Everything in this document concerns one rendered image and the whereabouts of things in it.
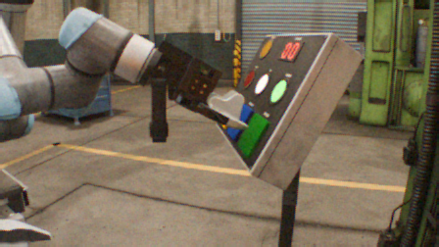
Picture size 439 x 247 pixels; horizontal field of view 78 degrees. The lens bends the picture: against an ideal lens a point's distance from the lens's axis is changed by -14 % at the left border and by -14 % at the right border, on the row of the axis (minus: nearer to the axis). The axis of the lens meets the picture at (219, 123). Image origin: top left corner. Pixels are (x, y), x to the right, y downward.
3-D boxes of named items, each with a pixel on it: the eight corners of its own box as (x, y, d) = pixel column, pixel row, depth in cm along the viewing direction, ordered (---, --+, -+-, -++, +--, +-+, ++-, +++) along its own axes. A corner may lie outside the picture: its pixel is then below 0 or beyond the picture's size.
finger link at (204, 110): (231, 120, 52) (185, 95, 50) (226, 127, 52) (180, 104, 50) (225, 114, 57) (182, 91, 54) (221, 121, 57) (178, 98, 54)
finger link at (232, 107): (266, 109, 54) (220, 83, 52) (248, 137, 55) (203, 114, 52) (260, 105, 57) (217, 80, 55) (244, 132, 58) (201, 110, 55)
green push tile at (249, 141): (245, 158, 55) (267, 121, 55) (235, 144, 63) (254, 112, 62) (254, 162, 56) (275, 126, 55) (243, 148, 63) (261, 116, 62)
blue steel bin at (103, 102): (39, 116, 514) (35, 76, 496) (76, 108, 580) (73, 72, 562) (76, 124, 455) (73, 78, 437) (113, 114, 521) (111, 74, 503)
